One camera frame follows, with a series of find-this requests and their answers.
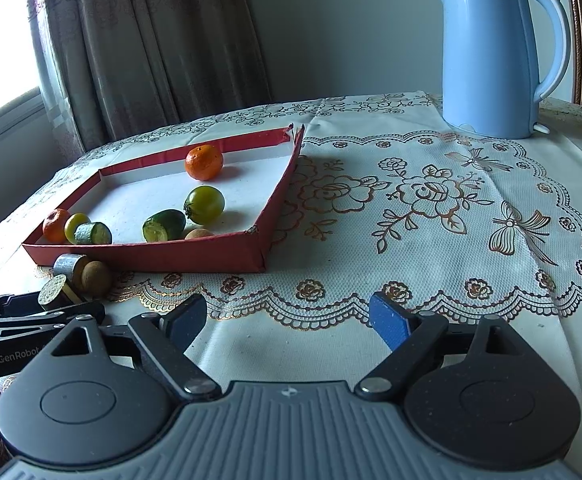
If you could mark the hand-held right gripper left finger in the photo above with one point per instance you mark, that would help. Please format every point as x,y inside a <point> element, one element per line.
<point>188,321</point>

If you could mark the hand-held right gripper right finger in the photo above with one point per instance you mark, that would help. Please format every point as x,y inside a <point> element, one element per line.
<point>391,319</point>

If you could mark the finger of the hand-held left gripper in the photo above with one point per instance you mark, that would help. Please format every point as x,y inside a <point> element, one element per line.
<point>21,321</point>
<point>6,302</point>

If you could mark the red cardboard box tray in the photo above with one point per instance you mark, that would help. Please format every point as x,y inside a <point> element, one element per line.
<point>161,255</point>

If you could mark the brown kiwi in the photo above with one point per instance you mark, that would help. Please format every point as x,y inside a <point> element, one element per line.
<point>96,277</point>
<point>200,234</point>

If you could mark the green cucumber piece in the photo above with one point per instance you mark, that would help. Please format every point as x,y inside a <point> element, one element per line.
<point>163,225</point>
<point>93,233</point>

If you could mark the large green tomato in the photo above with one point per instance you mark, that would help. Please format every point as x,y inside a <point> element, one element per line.
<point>205,205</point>

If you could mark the large orange tangerine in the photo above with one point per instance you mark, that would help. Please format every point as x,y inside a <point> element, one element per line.
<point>204,162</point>

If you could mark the small yellow-green round fruit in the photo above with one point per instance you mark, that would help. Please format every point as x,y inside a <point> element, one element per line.
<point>76,225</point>

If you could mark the brown patterned curtain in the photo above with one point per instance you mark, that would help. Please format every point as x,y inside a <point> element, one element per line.
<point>146,50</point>

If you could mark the light blue electric kettle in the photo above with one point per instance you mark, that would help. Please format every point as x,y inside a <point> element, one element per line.
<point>486,60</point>

